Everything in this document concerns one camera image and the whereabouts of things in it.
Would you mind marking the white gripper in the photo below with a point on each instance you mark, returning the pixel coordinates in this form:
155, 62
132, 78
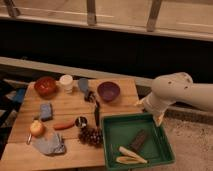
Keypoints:
156, 107

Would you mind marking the red bowl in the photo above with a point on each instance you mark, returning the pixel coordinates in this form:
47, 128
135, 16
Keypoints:
45, 86

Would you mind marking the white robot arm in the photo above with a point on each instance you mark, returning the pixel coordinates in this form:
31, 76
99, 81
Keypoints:
177, 87

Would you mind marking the green plastic tray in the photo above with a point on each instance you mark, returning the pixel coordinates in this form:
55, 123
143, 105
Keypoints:
120, 130

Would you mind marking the purple bowl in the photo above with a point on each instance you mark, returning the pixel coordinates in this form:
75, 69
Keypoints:
108, 91

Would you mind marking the yellow banana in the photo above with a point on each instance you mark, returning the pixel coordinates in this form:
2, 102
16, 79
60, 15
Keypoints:
126, 160

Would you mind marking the bunch of dark grapes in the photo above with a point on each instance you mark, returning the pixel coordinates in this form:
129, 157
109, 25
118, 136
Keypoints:
91, 136

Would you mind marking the small black round tin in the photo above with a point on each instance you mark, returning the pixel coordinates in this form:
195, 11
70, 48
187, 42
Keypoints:
81, 122

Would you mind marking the white cup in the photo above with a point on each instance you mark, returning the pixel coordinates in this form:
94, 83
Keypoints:
66, 81

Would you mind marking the orange carrot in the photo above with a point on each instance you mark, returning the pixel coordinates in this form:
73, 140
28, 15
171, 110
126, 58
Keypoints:
63, 126

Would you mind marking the blue sponge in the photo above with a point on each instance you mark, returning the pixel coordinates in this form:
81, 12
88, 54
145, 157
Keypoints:
46, 112

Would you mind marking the grey-blue cloth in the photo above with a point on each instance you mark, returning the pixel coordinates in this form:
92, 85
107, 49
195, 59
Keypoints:
53, 146

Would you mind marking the small silver utensil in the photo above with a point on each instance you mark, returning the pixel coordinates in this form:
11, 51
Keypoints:
29, 139

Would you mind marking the black-handled knife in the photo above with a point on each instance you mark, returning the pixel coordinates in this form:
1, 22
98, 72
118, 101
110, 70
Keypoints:
97, 113

